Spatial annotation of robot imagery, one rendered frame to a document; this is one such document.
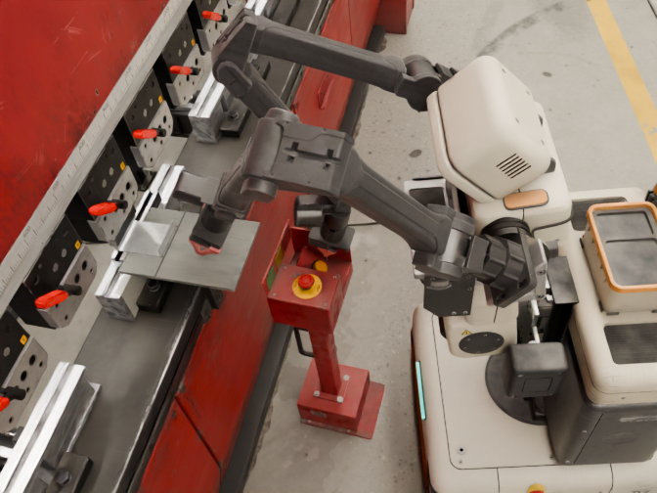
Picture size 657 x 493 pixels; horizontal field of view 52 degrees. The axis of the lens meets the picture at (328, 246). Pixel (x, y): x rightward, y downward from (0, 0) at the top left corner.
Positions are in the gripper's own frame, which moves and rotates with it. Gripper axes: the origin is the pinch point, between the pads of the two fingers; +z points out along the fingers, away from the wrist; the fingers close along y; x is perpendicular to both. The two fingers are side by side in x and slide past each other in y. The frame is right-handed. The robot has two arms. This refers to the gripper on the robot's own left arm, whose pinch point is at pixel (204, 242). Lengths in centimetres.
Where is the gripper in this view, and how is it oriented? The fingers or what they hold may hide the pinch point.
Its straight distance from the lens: 144.9
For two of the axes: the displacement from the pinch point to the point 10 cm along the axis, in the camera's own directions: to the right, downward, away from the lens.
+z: -3.9, 4.6, 8.0
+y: -2.4, 7.8, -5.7
